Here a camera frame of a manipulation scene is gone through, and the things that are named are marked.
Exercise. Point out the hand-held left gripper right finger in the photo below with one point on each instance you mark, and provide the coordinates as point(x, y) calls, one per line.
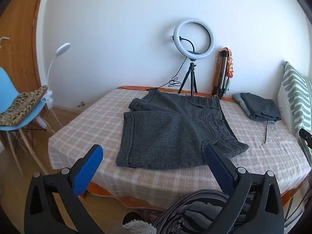
point(217, 168)

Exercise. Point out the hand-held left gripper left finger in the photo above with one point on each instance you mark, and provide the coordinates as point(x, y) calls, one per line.
point(87, 170)

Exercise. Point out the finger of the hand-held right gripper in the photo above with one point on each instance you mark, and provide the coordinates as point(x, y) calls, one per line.
point(306, 136)

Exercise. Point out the pink plaid blanket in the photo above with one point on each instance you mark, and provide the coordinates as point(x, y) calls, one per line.
point(85, 136)

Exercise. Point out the green striped pillow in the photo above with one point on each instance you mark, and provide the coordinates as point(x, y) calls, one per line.
point(292, 90)

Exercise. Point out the person's striped trousers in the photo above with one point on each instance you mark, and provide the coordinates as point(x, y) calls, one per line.
point(195, 214)

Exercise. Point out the folded dark grey garment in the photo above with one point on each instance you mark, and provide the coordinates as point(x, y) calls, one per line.
point(260, 107)

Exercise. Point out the metal door stopper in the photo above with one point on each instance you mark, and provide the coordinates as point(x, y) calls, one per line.
point(81, 104)

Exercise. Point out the folded blue-grey garment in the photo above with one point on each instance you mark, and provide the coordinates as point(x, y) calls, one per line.
point(237, 98)

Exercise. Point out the white knit cloth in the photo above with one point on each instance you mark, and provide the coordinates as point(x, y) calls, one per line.
point(139, 228)

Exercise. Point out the leopard print cushion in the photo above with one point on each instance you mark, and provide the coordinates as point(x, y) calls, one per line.
point(22, 104)

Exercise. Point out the folded tripod stand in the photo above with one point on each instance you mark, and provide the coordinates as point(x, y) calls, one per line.
point(220, 73)

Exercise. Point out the black tripod legs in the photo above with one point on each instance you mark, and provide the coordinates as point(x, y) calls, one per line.
point(192, 73)

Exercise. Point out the orange patterned cloth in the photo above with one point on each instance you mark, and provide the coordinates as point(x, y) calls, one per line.
point(230, 65)

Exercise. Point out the blue plastic chair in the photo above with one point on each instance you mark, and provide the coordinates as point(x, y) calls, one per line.
point(4, 82)

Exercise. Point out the white clip lamp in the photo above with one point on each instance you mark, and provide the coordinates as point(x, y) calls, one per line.
point(62, 48)

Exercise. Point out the wooden door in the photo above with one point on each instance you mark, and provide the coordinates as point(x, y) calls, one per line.
point(22, 29)

